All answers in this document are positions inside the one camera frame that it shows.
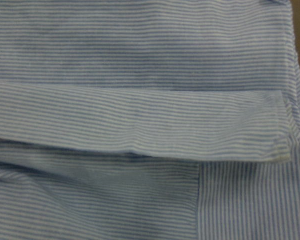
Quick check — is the blue white striped shirt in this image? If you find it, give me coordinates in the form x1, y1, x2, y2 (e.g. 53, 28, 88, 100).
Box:
0, 0, 300, 240

